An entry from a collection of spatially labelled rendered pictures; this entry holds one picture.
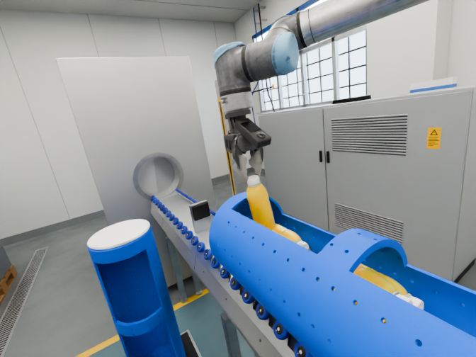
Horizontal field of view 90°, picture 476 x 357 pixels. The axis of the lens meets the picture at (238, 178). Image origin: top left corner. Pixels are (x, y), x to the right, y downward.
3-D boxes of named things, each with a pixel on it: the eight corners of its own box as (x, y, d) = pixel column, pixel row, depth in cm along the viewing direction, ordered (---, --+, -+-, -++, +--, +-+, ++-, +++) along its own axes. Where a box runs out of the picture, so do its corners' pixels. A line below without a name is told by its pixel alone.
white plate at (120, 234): (83, 235, 117) (83, 237, 117) (92, 255, 96) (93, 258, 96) (139, 214, 133) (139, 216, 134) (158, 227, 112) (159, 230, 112)
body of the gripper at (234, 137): (246, 149, 78) (240, 111, 75) (261, 149, 70) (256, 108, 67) (226, 154, 74) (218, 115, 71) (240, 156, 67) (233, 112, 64)
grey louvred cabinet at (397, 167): (295, 202, 381) (286, 109, 344) (477, 263, 200) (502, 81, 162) (268, 213, 356) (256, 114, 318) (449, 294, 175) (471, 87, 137)
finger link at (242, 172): (238, 181, 76) (237, 152, 74) (248, 184, 71) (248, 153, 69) (229, 182, 74) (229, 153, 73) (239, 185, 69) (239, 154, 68)
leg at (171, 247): (186, 297, 211) (171, 234, 195) (188, 301, 206) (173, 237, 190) (180, 300, 208) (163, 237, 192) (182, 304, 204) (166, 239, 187)
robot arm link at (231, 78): (237, 37, 58) (204, 48, 62) (245, 91, 61) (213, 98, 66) (252, 43, 66) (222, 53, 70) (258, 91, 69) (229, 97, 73)
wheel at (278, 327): (287, 316, 61) (282, 316, 60) (292, 336, 58) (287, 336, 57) (275, 322, 63) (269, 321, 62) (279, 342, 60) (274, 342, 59)
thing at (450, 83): (415, 93, 184) (415, 82, 182) (457, 88, 165) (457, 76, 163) (409, 94, 178) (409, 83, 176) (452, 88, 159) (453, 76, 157)
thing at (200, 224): (211, 225, 132) (205, 199, 127) (214, 227, 128) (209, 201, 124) (194, 231, 127) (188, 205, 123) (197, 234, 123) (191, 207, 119)
